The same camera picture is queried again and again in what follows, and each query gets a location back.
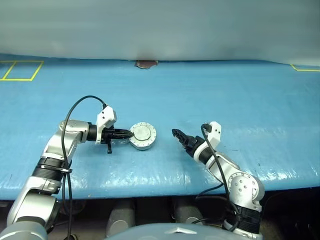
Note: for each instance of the grey rounded cylinder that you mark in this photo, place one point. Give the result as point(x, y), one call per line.
point(188, 211)
point(120, 217)

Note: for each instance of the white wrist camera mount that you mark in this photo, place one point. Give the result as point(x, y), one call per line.
point(215, 130)
point(106, 116)

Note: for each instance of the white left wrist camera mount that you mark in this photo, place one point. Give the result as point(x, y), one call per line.
point(106, 116)

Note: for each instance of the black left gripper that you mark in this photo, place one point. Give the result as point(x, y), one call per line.
point(108, 135)

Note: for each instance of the blue plastic table cover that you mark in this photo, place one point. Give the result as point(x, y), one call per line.
point(250, 100)

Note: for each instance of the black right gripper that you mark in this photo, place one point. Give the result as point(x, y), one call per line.
point(195, 145)

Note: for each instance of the round grey motor end cap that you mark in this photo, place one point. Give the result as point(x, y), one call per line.
point(143, 132)

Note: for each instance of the grey robot torso with emblem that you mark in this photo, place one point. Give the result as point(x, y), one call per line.
point(162, 232)

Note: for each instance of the brown torn patch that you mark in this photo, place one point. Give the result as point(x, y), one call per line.
point(146, 64)

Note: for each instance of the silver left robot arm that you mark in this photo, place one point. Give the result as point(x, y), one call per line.
point(70, 130)

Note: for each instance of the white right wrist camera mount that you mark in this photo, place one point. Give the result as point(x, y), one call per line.
point(215, 130)

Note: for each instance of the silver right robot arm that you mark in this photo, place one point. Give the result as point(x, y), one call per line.
point(245, 187)

